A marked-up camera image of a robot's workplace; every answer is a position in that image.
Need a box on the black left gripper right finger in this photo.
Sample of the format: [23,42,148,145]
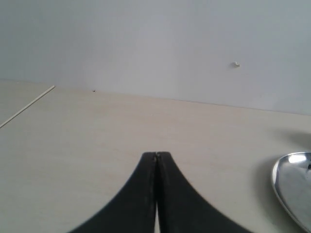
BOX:
[155,152,245,233]

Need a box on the round stainless steel plate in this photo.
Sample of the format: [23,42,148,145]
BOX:
[271,152,311,233]

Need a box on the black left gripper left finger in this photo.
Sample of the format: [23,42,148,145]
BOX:
[72,152,157,233]

